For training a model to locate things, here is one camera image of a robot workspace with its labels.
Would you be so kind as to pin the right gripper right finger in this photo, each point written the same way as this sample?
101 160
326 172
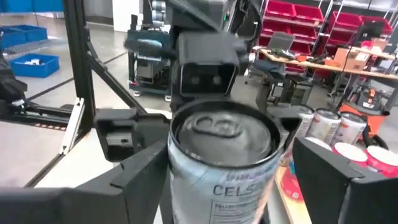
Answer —
351 199

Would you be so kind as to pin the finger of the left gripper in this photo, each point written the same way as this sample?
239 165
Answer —
284 119
130 130

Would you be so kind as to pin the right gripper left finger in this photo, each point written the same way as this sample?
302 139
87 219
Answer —
93 202

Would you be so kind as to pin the white blue Celsius can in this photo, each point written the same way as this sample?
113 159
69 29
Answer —
220 186

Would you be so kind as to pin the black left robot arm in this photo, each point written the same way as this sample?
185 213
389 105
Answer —
199 15

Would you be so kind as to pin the wooden shelf board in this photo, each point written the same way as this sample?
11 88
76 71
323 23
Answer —
293 213

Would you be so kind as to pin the black office chair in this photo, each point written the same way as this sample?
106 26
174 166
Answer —
267 81

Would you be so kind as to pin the black wheeled equipment cart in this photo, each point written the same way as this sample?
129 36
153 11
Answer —
149 71

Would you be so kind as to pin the long wooden workbench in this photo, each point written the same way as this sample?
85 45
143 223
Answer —
326 67

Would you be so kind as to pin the grey laptop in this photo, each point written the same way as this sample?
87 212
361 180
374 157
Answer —
281 40

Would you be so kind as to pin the orange black shop vacuum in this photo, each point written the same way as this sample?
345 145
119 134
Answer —
367 109

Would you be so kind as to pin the cardboard box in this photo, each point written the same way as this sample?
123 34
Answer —
351 59

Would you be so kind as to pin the metal rack red bins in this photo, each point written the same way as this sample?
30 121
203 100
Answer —
345 21
292 18

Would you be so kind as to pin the blue box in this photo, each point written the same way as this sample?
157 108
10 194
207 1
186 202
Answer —
34 67

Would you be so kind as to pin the black monitor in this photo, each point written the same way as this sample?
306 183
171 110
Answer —
370 32

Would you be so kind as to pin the blue plastic bin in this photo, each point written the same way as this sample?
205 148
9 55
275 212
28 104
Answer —
32 32
11 38

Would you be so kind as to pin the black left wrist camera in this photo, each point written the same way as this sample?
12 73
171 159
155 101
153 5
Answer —
208 62

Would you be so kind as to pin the black frame brace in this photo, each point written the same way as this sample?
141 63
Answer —
118 81

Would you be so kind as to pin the black frame corner post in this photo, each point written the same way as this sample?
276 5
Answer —
77 62

